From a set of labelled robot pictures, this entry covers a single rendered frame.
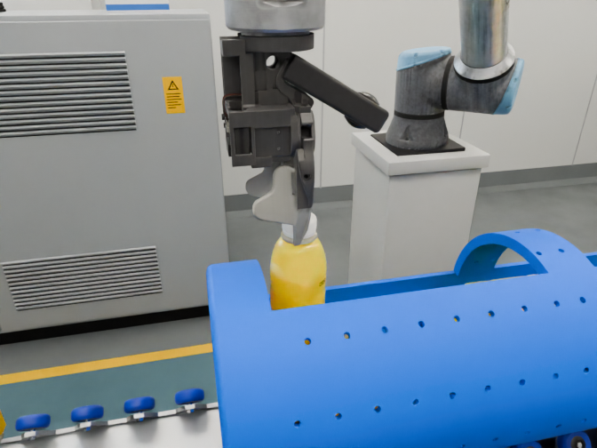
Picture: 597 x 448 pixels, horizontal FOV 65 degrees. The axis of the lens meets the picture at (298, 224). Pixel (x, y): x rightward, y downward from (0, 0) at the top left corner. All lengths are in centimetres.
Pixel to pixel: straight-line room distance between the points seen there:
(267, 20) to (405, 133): 107
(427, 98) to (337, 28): 206
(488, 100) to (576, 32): 304
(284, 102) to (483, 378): 36
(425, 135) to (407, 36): 222
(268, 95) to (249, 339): 24
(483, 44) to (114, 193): 156
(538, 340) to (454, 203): 94
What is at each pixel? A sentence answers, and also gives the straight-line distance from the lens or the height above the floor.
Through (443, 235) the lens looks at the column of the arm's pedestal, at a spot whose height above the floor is 84.
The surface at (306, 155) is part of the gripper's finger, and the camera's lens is 44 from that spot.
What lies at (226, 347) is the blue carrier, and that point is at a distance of 49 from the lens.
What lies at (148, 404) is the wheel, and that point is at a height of 97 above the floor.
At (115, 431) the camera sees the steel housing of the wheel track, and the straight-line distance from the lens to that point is 83.
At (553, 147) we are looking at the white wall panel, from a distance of 458.
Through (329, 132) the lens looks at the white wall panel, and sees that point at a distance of 353.
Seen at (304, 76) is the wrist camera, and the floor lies 146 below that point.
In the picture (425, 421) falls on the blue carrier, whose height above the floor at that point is 112.
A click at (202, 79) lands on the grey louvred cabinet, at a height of 120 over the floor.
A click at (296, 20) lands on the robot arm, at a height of 151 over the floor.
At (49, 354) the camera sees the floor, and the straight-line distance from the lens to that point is 256.
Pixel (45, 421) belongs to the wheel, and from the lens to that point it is 82.
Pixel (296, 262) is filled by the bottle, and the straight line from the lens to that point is 52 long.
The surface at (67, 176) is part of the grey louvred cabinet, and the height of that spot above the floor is 84.
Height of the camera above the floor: 153
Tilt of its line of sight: 27 degrees down
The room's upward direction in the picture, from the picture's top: straight up
